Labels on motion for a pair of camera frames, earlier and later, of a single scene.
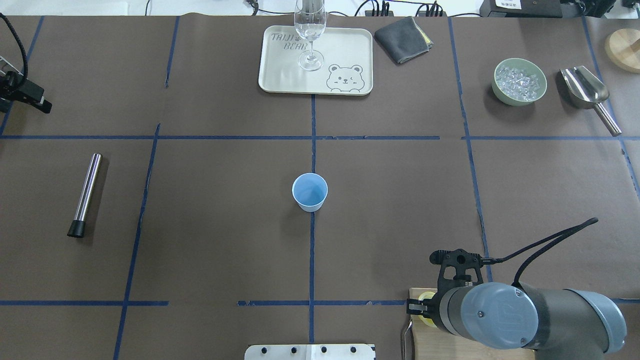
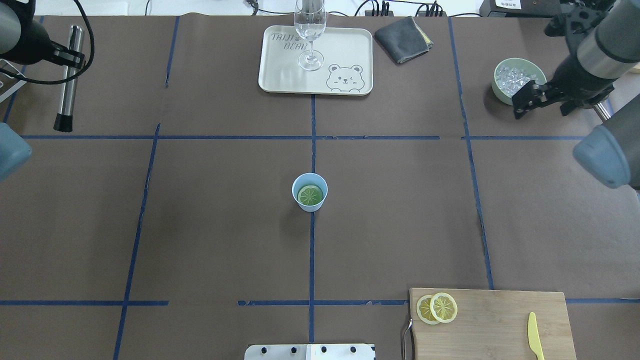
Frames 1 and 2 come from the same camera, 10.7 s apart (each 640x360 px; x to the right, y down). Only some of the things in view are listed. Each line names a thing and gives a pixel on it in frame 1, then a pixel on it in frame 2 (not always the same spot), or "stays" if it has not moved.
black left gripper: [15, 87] to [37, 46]
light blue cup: [309, 190] stays
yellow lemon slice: [427, 321] to [310, 195]
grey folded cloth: [403, 39] stays
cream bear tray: [348, 65] stays
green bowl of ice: [518, 82] stays
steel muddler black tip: [77, 229] to [64, 120]
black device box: [521, 8] stays
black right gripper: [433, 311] to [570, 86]
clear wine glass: [310, 19] stays
